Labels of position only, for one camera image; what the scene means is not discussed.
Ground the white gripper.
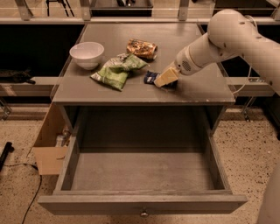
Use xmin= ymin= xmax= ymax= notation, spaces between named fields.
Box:
xmin=154 ymin=46 xmax=201 ymax=88

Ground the blue rxbar blueberry wrapper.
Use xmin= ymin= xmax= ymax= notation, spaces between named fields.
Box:
xmin=143 ymin=71 xmax=178 ymax=88

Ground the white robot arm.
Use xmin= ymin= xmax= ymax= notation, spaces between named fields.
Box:
xmin=167 ymin=9 xmax=280 ymax=224

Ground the open grey top drawer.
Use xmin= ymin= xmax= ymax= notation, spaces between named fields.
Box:
xmin=38 ymin=105 xmax=249 ymax=217

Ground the metal drawer knob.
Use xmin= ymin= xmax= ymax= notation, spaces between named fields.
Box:
xmin=140 ymin=207 xmax=149 ymax=218

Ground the crushed orange drink can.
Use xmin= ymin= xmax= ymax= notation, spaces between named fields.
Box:
xmin=126 ymin=38 xmax=158 ymax=60

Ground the grey wooden cabinet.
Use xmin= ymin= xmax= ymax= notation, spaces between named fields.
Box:
xmin=53 ymin=23 xmax=235 ymax=144

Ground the green chip bag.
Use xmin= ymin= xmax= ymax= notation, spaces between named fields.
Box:
xmin=90 ymin=53 xmax=148 ymax=91

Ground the white ceramic bowl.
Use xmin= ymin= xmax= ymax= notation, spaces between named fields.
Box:
xmin=69 ymin=42 xmax=104 ymax=70

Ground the brown cardboard box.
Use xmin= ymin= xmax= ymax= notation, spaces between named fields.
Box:
xmin=32 ymin=104 xmax=67 ymax=175

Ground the black object on ledge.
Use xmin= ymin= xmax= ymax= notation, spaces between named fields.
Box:
xmin=0 ymin=69 xmax=36 ymax=85

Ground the black floor stand foot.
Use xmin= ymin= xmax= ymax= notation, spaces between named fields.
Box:
xmin=0 ymin=142 xmax=14 ymax=171

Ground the black floor cable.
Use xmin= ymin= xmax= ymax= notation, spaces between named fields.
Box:
xmin=3 ymin=162 xmax=44 ymax=224

